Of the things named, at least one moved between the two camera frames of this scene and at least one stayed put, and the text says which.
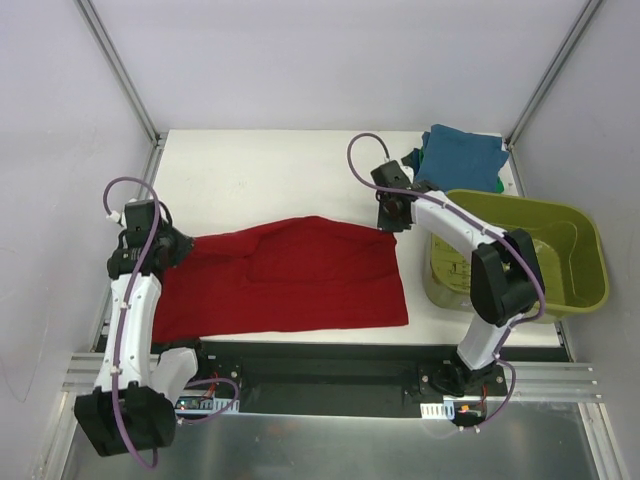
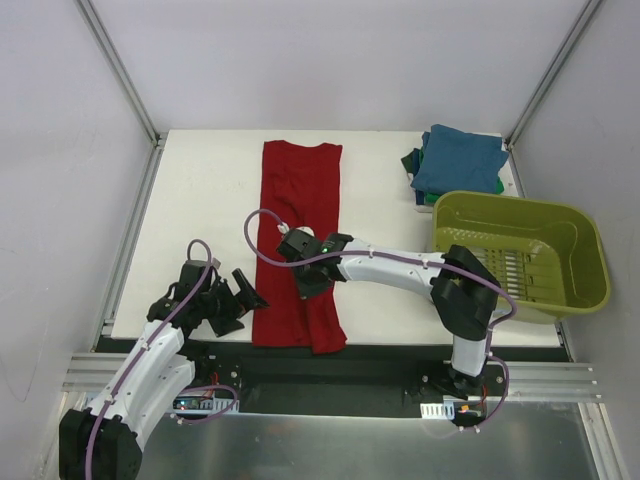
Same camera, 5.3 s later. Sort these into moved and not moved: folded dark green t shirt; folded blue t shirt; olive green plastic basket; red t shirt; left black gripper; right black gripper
Moved: red t shirt; left black gripper; right black gripper
Not moved: folded dark green t shirt; olive green plastic basket; folded blue t shirt
